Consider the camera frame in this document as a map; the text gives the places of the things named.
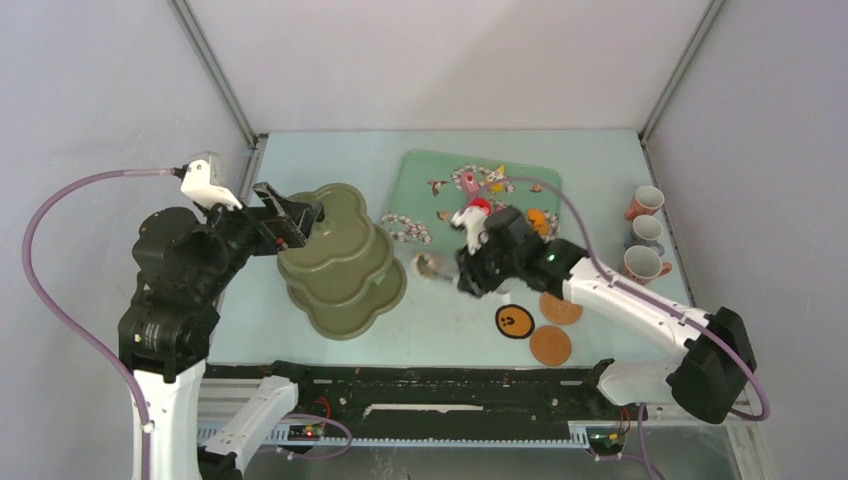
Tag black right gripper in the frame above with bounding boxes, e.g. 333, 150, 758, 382
455, 230, 523, 298

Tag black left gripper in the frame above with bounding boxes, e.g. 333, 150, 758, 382
195, 178, 322, 295

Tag green three-tier serving stand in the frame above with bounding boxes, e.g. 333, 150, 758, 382
277, 183, 406, 341

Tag metal serving tongs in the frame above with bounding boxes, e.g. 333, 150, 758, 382
411, 252, 511, 298

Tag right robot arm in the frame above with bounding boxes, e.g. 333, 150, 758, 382
450, 206, 756, 424

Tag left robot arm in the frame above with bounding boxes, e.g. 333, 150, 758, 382
118, 180, 325, 479

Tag orange toy fish pastry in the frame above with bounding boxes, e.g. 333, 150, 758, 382
526, 208, 551, 237

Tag red toy donut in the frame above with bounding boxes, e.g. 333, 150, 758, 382
469, 197, 493, 216

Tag yellow toy cake slice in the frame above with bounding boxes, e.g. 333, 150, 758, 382
484, 165, 506, 193

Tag yellow smiley face coaster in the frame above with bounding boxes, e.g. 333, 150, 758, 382
495, 304, 535, 339

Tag far round cork coaster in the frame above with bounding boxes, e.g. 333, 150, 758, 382
539, 293, 584, 326

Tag round cork coaster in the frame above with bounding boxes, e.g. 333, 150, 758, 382
529, 325, 573, 367
539, 293, 584, 326

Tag pink toy cake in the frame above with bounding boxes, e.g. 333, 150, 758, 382
460, 171, 479, 199

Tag green floral serving tray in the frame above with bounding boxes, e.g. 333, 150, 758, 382
381, 150, 562, 268

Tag near round cork coaster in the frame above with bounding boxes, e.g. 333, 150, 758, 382
529, 325, 573, 367

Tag middle white cup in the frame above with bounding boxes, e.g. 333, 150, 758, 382
628, 215, 665, 257

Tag far orange cup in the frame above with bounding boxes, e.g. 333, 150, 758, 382
624, 185, 665, 221

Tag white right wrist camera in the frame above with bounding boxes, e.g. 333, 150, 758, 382
450, 206, 490, 255

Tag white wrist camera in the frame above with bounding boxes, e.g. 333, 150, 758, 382
180, 151, 243, 211
450, 206, 490, 255

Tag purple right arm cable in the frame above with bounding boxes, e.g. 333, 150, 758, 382
467, 176, 772, 480

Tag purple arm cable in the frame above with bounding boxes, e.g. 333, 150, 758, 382
467, 176, 772, 480
21, 168, 187, 480

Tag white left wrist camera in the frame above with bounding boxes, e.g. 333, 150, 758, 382
180, 151, 243, 211

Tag near orange-handled cup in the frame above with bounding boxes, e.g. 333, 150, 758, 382
620, 245, 672, 285

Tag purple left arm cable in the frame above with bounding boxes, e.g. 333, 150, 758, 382
21, 168, 187, 480

